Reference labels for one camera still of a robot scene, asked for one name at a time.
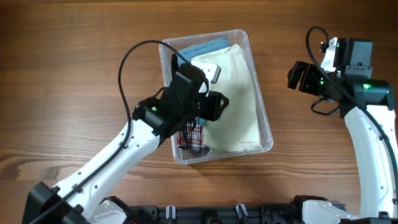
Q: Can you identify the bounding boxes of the cream cloth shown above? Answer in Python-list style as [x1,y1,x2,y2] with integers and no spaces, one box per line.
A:
[192,44,261,152]

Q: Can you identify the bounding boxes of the plaid cloth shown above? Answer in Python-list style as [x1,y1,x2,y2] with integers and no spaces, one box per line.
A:
[177,118,210,152]

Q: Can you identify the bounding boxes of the black cloth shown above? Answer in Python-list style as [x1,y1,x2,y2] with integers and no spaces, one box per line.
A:
[170,54,179,78]

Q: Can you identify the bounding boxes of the blue denim jeans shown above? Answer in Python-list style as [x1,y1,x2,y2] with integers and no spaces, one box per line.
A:
[178,37,231,62]

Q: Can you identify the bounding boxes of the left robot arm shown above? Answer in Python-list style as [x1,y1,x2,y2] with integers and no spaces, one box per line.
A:
[22,63,229,223]

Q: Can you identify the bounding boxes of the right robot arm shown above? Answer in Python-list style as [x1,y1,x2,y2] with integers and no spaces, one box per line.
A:
[287,38,397,223]

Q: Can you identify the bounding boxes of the clear plastic storage bin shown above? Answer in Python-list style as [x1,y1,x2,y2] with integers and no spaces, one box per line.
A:
[163,29,274,165]

